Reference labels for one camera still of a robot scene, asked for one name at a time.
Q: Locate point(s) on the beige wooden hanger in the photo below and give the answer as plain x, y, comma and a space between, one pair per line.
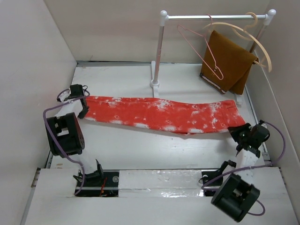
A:
248, 39

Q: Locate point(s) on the white clothes rack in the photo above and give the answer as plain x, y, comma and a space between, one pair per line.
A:
165, 18

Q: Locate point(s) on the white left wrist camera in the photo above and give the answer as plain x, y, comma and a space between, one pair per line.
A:
63, 95

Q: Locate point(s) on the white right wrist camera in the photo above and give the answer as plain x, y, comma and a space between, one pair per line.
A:
262, 123

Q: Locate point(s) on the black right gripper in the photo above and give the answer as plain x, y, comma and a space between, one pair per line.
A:
234, 130

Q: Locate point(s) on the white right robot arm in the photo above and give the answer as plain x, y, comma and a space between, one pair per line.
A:
237, 194

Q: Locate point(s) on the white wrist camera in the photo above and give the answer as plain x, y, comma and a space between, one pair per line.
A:
63, 95
262, 123

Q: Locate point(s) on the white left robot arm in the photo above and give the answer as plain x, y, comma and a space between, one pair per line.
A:
65, 136

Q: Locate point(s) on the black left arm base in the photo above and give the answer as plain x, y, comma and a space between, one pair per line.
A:
98, 185

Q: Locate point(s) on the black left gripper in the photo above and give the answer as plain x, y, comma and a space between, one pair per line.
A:
81, 115

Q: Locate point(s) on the brown folded trousers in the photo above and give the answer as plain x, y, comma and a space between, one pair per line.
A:
226, 65

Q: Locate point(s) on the orange tie-dye trousers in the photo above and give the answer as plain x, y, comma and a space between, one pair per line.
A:
165, 115

